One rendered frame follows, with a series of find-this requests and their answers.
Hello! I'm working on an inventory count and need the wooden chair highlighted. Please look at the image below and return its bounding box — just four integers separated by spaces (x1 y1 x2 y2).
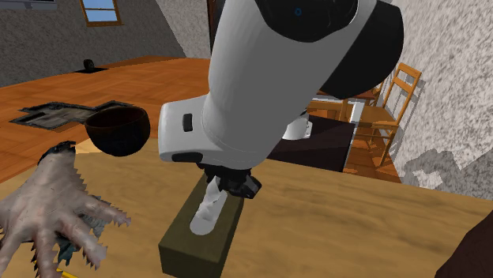
355 62 423 167

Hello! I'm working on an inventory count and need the dark robot stand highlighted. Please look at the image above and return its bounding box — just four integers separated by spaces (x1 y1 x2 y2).
265 115 358 174

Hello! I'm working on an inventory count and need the wooden dining table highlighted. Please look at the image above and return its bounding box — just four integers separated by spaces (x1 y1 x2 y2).
307 88 383 124

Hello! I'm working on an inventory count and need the pale severed hand figure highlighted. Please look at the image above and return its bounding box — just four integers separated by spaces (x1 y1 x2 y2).
0 140 132 278

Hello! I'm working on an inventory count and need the olive tissue box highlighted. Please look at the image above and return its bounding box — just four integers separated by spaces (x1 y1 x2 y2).
157 173 246 278

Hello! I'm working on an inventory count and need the wood framed window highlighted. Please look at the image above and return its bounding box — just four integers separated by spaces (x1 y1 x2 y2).
78 0 124 28

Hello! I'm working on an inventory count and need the dark brown block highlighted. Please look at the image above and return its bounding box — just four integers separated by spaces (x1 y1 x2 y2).
434 220 493 278

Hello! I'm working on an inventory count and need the dark brown bowl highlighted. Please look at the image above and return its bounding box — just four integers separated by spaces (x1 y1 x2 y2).
84 105 152 158

